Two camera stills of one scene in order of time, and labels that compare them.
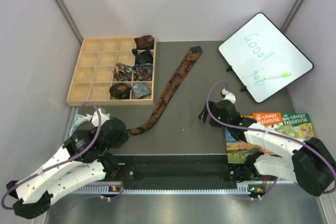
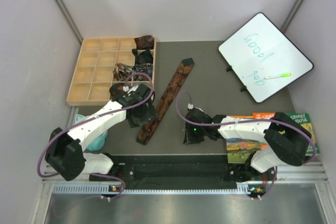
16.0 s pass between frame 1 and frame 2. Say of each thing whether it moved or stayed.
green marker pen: stayed
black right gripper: moved
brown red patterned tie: moved
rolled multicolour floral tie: stayed
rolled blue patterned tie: stayed
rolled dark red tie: stayed
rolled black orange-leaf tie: stayed
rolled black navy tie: stayed
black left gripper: moved
